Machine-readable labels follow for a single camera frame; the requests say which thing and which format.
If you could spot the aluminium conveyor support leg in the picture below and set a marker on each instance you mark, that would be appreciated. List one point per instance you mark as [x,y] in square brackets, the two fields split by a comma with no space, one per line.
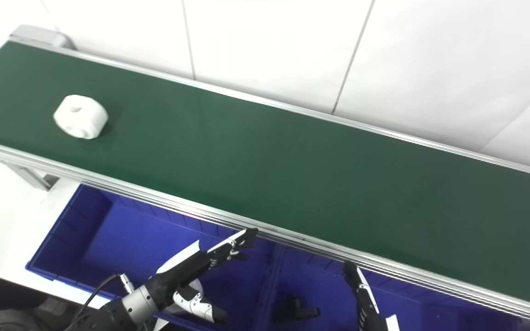
[30,177]

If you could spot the black plastic part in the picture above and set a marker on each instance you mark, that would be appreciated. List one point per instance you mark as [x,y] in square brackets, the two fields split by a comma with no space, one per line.
[295,310]

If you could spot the grey conveyor end cap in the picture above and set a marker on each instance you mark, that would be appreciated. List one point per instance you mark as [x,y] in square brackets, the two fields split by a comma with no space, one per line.
[39,36]

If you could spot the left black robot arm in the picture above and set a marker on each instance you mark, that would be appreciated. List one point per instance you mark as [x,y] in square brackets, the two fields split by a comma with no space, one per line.
[122,312]

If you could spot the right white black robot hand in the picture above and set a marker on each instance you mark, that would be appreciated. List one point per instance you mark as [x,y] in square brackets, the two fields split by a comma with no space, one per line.
[366,299]

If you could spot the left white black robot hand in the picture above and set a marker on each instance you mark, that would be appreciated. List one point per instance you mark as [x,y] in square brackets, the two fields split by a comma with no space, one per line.
[187,271]

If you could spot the blue plastic bin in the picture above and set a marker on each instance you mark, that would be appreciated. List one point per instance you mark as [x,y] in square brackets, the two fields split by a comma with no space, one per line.
[320,285]
[122,239]

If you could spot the green conveyor belt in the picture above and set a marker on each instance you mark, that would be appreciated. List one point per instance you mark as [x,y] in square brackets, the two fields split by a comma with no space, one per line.
[154,200]
[292,174]

